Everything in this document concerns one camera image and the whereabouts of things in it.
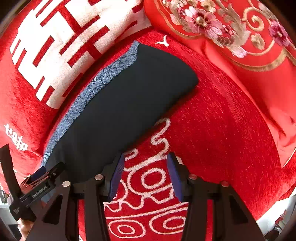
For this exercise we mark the person's left hand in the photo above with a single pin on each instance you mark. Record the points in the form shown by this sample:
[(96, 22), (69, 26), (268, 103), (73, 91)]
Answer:
[(24, 227)]

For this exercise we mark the red wedding bed blanket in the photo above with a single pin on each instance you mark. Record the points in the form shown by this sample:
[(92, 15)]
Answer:
[(51, 50)]

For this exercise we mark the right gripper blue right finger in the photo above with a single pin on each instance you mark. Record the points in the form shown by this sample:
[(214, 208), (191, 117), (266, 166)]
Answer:
[(231, 219)]

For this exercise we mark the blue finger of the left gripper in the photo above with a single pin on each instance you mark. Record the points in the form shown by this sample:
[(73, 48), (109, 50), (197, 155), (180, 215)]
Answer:
[(38, 174)]

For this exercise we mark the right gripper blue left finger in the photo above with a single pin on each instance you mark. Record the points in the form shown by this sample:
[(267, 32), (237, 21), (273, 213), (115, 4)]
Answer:
[(59, 219)]

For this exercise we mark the red embroidered pillow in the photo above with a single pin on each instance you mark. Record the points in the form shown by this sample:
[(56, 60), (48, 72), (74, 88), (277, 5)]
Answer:
[(248, 42)]

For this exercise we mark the black pants with blue stripes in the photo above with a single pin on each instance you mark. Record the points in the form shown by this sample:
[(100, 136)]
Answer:
[(119, 105)]

